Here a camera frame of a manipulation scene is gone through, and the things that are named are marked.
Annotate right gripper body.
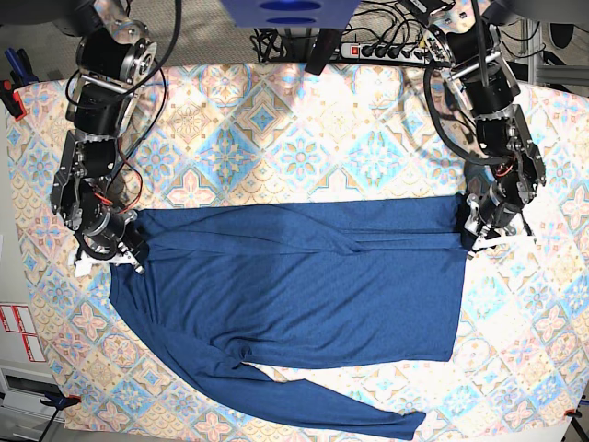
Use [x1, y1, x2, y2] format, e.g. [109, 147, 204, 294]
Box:
[75, 202, 137, 258]

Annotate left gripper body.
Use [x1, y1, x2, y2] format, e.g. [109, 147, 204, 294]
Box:
[479, 181, 529, 235]

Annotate blue long-sleeve T-shirt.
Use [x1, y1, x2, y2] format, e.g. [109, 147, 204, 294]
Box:
[110, 195, 467, 440]

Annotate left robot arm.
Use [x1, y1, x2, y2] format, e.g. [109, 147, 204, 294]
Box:
[422, 2, 546, 254]

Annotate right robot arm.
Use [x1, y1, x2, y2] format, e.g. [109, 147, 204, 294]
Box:
[50, 1, 156, 273]

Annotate red white label stickers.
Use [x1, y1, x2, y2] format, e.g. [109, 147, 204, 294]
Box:
[1, 303, 46, 364]

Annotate blue clamp lower left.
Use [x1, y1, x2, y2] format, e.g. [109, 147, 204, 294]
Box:
[40, 393, 81, 411]

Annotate blue clamp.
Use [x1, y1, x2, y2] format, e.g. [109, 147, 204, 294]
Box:
[40, 393, 81, 411]
[4, 48, 39, 87]

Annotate red black clamp left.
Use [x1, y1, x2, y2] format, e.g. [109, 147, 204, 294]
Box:
[1, 80, 27, 121]

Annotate patterned tile tablecloth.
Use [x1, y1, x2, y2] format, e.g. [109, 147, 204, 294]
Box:
[1, 64, 588, 441]

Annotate blue clamp upper left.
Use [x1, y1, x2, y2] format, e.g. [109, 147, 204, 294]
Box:
[4, 48, 39, 87]

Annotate orange clamp lower right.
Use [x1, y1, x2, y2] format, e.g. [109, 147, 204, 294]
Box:
[565, 409, 583, 419]

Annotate white power strip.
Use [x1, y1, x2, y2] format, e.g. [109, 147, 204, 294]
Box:
[340, 42, 431, 64]

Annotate dark red black post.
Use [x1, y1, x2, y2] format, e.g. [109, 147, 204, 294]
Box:
[305, 29, 343, 76]

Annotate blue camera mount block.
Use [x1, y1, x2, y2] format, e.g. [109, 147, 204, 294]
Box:
[221, 0, 360, 29]

